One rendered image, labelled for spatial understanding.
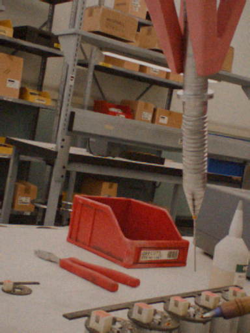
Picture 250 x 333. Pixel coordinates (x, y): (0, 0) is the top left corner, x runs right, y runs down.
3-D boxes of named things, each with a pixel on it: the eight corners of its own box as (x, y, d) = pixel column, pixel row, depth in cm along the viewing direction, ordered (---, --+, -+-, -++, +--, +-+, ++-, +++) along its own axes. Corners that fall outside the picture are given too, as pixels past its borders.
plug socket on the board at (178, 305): (190, 314, 28) (192, 300, 28) (180, 316, 27) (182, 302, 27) (177, 308, 29) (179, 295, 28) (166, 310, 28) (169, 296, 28)
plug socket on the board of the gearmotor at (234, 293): (246, 302, 32) (248, 291, 32) (238, 304, 32) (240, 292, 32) (234, 297, 33) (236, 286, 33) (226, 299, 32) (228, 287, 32)
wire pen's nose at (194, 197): (178, 215, 26) (178, 186, 25) (191, 207, 27) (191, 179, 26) (198, 221, 25) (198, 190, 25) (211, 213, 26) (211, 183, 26)
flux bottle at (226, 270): (247, 307, 54) (264, 205, 54) (213, 302, 54) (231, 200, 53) (234, 295, 58) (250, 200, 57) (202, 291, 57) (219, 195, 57)
